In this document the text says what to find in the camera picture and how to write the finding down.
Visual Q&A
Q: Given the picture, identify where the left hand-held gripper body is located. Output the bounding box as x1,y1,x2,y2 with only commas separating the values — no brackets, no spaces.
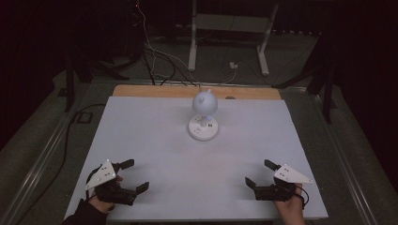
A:
84,159,139,207

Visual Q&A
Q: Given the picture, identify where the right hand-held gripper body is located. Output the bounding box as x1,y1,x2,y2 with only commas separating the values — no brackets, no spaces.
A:
253,163,314,203

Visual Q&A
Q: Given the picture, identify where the person's right hand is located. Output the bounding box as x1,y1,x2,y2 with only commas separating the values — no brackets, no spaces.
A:
272,183,307,225

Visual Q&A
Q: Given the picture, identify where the person's left hand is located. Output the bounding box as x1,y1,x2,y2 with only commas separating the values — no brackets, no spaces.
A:
88,175,125,216

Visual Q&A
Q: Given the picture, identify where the white table mat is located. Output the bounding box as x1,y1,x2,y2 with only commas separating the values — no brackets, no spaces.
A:
64,95,329,221

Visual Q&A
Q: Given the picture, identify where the white globe desk lamp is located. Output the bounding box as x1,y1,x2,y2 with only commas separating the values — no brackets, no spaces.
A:
187,88,220,142

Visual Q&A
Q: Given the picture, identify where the black tripod stand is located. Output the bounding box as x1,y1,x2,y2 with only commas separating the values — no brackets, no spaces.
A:
56,46,130,113
271,31,339,125

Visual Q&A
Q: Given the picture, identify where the white metal stand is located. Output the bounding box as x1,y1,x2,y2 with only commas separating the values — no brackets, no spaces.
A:
187,0,281,77

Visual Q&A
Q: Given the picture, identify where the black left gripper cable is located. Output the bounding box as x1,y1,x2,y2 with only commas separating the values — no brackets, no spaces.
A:
84,168,101,202

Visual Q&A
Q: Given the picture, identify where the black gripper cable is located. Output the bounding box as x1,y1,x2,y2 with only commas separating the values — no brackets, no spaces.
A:
295,185,310,210
84,168,101,202

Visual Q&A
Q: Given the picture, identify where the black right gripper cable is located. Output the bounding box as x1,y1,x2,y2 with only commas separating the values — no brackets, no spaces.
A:
295,185,310,210

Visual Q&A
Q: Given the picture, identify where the black floor cable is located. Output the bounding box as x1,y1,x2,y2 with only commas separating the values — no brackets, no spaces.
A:
13,103,107,225

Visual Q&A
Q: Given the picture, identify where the metal floor rail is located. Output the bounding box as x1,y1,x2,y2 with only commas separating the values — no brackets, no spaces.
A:
313,93,381,225
0,102,83,225

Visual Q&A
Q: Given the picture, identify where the black cable bundle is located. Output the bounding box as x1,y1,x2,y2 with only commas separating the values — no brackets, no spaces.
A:
125,0,201,87

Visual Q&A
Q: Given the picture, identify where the white lamp cable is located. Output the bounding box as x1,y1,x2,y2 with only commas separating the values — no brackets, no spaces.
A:
136,0,238,90

